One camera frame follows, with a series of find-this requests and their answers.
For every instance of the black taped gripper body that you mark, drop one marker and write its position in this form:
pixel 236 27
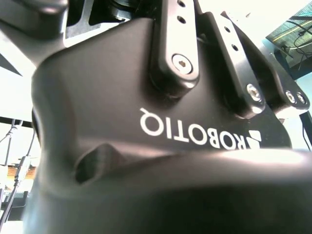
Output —
pixel 109 102

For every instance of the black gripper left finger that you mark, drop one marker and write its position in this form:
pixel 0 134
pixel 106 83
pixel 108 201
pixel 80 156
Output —
pixel 175 44

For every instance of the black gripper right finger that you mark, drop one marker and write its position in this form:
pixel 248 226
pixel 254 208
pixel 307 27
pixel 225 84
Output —
pixel 239 68

